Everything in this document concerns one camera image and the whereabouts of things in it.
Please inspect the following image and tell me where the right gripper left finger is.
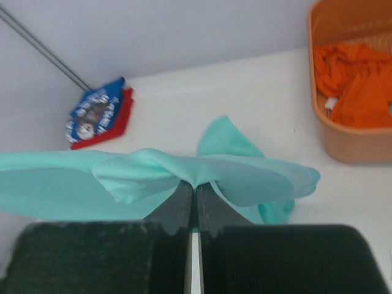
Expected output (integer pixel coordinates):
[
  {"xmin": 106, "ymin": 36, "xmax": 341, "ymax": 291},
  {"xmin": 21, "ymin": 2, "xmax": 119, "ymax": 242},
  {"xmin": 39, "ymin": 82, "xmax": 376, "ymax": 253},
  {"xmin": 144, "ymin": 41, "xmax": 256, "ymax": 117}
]
[{"xmin": 1, "ymin": 182, "xmax": 193, "ymax": 293}]

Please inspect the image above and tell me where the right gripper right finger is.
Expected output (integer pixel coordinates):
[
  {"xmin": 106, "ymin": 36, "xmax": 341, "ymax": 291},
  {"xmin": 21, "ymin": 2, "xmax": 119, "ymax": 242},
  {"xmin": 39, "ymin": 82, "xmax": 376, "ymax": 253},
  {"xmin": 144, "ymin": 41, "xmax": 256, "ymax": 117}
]
[{"xmin": 195, "ymin": 184, "xmax": 389, "ymax": 293}]

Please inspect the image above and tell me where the teal t shirt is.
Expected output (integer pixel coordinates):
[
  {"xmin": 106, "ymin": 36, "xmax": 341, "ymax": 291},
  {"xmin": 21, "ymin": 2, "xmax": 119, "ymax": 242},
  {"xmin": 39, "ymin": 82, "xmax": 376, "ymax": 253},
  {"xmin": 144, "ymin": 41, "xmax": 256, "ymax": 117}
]
[{"xmin": 1, "ymin": 116, "xmax": 320, "ymax": 224}]

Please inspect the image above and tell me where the blue graphic folded t shirt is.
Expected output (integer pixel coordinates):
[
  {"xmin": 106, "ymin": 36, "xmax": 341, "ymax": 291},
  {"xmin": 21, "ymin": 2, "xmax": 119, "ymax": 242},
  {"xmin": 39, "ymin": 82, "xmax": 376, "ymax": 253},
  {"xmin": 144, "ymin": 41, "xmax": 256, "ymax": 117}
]
[{"xmin": 66, "ymin": 77, "xmax": 125, "ymax": 144}]

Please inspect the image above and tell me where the red folded t shirt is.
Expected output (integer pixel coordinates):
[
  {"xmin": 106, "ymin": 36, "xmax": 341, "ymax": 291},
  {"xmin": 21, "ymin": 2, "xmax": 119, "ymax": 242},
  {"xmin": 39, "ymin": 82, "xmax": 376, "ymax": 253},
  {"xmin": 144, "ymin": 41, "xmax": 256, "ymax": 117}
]
[{"xmin": 70, "ymin": 88, "xmax": 134, "ymax": 150}]

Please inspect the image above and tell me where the orange t shirt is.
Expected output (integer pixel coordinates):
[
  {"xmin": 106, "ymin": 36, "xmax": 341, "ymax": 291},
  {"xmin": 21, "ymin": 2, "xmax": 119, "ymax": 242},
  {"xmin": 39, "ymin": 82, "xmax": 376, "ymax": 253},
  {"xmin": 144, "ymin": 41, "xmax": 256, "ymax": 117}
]
[{"xmin": 313, "ymin": 43, "xmax": 391, "ymax": 129}]

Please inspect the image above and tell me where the orange plastic bin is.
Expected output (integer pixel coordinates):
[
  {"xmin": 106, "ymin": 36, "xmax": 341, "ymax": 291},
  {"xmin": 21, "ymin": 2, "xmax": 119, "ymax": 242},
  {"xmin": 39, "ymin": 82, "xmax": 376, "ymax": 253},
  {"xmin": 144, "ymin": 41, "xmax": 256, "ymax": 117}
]
[{"xmin": 307, "ymin": 1, "xmax": 391, "ymax": 163}]

